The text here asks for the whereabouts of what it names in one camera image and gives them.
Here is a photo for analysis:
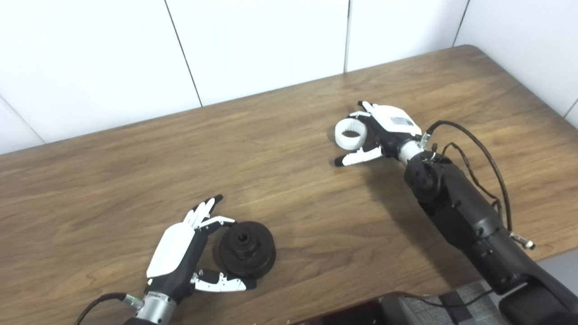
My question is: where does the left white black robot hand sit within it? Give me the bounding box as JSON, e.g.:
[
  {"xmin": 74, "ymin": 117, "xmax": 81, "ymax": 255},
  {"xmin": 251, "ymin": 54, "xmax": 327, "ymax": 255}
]
[{"xmin": 145, "ymin": 194, "xmax": 258, "ymax": 304}]

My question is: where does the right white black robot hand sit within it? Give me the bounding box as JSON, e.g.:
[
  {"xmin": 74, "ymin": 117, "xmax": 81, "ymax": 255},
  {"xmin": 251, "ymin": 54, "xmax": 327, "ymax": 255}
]
[{"xmin": 334, "ymin": 100, "xmax": 423, "ymax": 167}]

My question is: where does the white plastic ring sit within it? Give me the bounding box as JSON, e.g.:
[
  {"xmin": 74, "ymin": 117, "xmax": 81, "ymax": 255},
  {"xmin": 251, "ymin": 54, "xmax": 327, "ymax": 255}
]
[{"xmin": 335, "ymin": 118, "xmax": 368, "ymax": 151}]

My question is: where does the round black plastic part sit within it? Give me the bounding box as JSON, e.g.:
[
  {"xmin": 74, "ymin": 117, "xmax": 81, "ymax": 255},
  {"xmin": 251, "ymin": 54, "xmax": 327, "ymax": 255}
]
[{"xmin": 219, "ymin": 221, "xmax": 277, "ymax": 279}]

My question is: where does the black robot torso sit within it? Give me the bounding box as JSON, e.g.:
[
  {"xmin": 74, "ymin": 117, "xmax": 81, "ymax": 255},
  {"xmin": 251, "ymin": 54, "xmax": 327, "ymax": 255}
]
[{"xmin": 294, "ymin": 300, "xmax": 384, "ymax": 325}]

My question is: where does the right arm thin wire bundle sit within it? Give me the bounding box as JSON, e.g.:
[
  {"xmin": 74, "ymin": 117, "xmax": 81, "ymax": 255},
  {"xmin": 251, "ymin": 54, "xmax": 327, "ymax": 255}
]
[{"xmin": 429, "ymin": 141, "xmax": 505, "ymax": 226}]

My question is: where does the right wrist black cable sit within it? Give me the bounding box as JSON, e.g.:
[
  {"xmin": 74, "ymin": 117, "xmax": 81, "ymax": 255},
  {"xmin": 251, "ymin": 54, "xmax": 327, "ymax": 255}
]
[{"xmin": 420, "ymin": 120, "xmax": 536, "ymax": 250}]

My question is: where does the thin black cable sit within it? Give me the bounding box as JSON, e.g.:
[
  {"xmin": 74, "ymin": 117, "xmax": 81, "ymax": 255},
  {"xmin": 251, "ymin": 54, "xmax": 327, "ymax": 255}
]
[{"xmin": 422, "ymin": 290, "xmax": 495, "ymax": 308}]

